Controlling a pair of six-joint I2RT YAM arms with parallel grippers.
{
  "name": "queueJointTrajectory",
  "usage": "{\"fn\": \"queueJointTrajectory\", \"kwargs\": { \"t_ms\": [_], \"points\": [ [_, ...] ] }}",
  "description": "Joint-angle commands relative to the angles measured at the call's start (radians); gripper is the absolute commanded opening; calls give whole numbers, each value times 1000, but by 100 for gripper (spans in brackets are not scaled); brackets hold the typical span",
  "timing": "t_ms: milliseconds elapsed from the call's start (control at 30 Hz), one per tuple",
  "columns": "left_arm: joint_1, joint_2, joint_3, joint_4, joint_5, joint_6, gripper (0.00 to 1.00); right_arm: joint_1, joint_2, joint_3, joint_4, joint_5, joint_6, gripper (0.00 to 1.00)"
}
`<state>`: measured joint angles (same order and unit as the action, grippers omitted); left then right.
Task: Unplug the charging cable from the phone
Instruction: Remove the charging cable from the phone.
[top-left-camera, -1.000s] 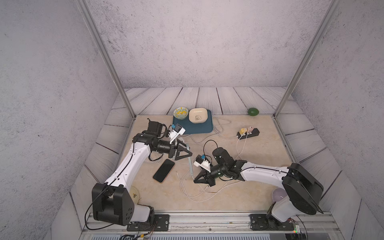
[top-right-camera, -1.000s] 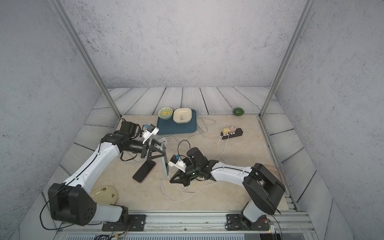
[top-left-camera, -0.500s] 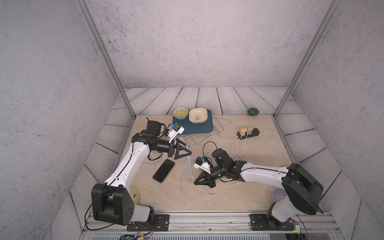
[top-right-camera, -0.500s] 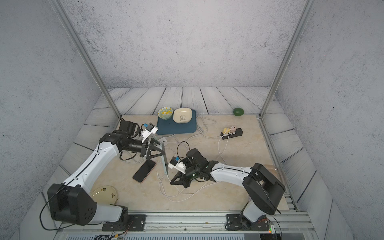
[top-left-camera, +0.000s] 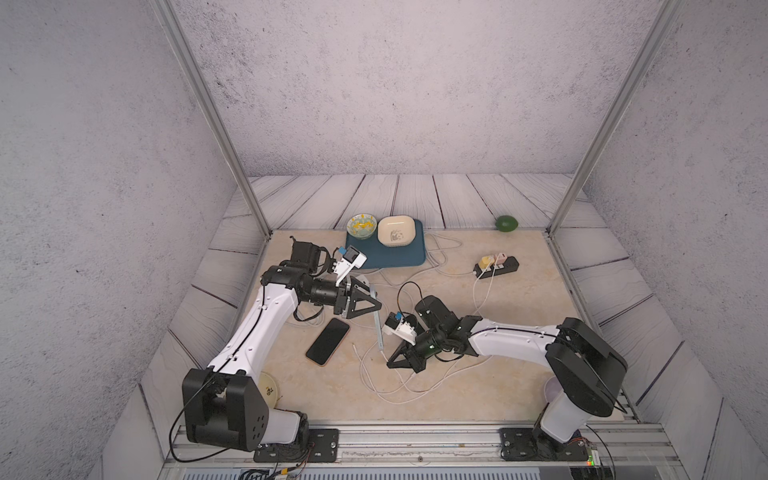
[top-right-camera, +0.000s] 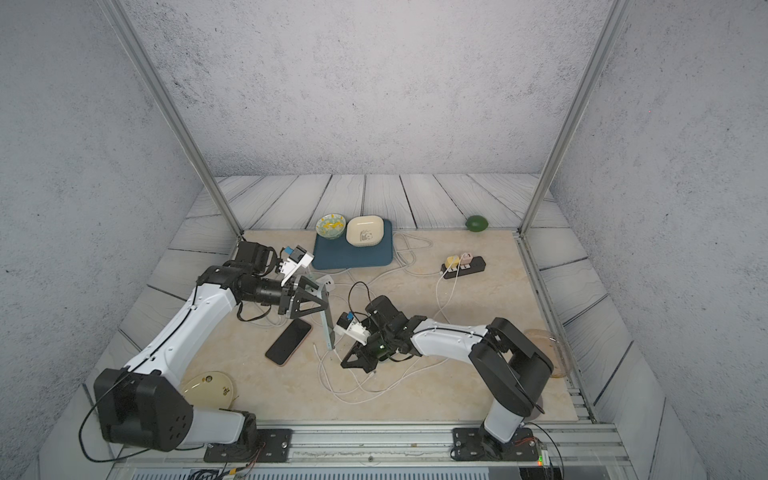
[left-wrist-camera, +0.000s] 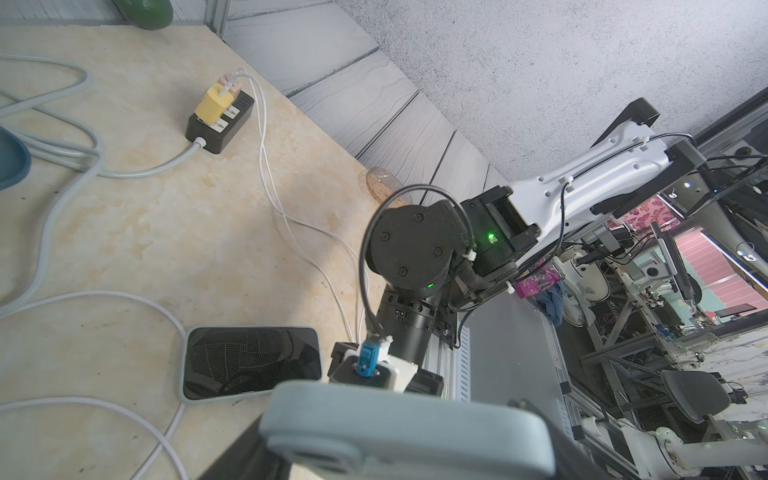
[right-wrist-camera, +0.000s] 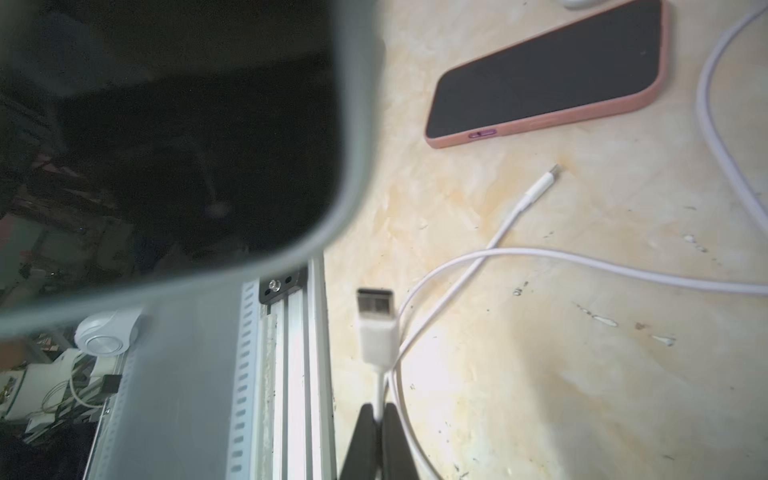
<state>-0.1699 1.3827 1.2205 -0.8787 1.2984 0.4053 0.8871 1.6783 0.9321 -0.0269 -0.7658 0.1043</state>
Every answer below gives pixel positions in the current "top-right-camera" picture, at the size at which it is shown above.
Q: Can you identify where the left aluminium frame post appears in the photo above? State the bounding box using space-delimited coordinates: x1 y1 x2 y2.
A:
98 0 244 240

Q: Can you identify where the right aluminium frame post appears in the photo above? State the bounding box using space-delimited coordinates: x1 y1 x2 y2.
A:
519 0 633 237

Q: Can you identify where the pink case phone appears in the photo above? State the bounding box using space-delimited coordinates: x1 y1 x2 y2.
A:
265 319 312 366

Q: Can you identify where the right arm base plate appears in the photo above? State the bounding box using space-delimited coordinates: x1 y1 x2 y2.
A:
450 426 541 462

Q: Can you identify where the black power strip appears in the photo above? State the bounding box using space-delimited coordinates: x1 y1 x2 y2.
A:
441 256 486 279

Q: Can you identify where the aluminium frame post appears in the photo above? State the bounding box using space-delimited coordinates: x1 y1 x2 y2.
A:
98 0 244 240
519 0 633 237

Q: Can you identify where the cream square dish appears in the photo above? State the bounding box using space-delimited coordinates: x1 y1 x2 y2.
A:
346 215 385 248

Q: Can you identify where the amber glass plate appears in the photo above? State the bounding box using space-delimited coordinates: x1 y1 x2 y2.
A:
524 329 570 378

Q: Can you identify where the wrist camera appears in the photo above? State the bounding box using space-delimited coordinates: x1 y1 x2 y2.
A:
334 312 370 345
279 245 314 286

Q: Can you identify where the small patterned bowl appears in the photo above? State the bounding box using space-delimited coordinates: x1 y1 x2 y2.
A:
315 213 347 240

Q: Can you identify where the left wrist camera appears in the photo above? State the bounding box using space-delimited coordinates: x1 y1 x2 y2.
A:
279 245 314 286

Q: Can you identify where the white power strip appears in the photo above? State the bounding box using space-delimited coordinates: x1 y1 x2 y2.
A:
314 274 336 292

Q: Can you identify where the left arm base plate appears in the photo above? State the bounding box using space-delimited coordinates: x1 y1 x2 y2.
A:
203 429 294 463

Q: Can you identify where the green round fruit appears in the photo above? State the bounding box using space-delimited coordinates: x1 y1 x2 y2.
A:
465 215 489 233

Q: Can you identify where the white charging cable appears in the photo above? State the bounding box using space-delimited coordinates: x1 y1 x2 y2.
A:
313 341 451 406

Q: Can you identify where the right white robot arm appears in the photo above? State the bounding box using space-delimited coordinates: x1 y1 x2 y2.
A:
334 295 554 445

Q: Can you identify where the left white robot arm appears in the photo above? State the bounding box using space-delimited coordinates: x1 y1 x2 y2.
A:
93 262 329 463

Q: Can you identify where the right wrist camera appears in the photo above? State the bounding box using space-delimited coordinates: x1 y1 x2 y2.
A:
334 312 370 345

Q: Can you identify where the dark blue mat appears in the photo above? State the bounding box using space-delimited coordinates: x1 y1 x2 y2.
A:
311 219 394 270

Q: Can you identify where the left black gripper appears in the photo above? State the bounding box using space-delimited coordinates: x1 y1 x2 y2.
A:
245 275 329 320

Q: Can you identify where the yellow plate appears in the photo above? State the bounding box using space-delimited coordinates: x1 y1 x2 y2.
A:
182 371 235 410

